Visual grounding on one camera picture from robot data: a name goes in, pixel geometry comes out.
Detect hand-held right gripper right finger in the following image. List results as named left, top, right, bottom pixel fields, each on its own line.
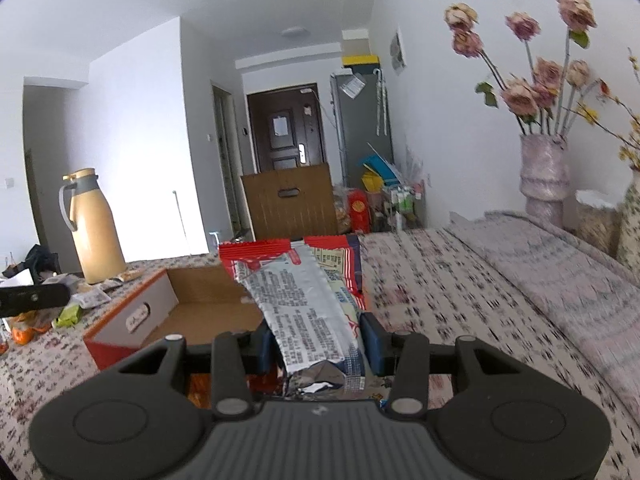
left=360, top=312, right=543, bottom=418

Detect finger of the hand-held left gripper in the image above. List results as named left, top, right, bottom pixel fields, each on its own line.
left=0, top=283, right=71, bottom=318

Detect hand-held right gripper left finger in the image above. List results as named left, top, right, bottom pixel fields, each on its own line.
left=101, top=321, right=277, bottom=418

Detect red and silver snack packet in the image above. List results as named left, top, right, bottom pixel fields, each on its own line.
left=219, top=236, right=370, bottom=401

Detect orange cardboard box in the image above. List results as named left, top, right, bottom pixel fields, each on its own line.
left=82, top=265, right=281, bottom=376

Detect black bag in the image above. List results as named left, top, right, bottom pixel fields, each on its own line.
left=22, top=244, right=57, bottom=281

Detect printed tablecloth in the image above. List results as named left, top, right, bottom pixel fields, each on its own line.
left=0, top=230, right=640, bottom=480

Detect yellow thermos jug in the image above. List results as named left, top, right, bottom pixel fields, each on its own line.
left=59, top=168, right=127, bottom=285

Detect wooden chair back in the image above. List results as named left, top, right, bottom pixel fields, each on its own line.
left=240, top=162, right=341, bottom=241

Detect red gift box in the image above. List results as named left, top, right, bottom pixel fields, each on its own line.
left=347, top=189, right=372, bottom=234

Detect metal storage cart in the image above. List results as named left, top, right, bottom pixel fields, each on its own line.
left=382, top=180, right=427, bottom=233

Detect blue folder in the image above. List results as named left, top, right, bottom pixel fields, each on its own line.
left=357, top=155, right=401, bottom=181

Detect clear wrapped bouquet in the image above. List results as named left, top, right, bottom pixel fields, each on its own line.
left=400, top=147, right=426, bottom=186

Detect folded grey patterned cloth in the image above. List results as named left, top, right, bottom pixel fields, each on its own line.
left=445, top=210, right=640, bottom=411

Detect grey side door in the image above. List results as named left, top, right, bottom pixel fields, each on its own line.
left=212, top=82, right=241, bottom=233

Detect grey refrigerator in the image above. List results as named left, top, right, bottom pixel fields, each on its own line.
left=330, top=67, right=394, bottom=186

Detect pink ribbed vase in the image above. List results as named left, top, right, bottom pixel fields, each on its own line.
left=519, top=134, right=571, bottom=231

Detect dark brown entrance door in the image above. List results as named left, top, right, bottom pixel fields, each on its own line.
left=246, top=83, right=328, bottom=173

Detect white folded umbrella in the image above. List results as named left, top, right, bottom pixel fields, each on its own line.
left=375, top=67, right=390, bottom=136

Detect beige woven basket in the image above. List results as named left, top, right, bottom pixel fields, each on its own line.
left=575, top=190, right=623, bottom=256

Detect patterned beige vase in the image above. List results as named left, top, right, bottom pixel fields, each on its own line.
left=616, top=170, right=640, bottom=273

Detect dried pink roses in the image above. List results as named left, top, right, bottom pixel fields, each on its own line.
left=445, top=0, right=616, bottom=138

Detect white cardboard box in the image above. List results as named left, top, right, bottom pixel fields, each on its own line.
left=341, top=30, right=371, bottom=56

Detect yellow flower branch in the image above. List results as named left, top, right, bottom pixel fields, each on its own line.
left=575, top=47, right=640, bottom=171

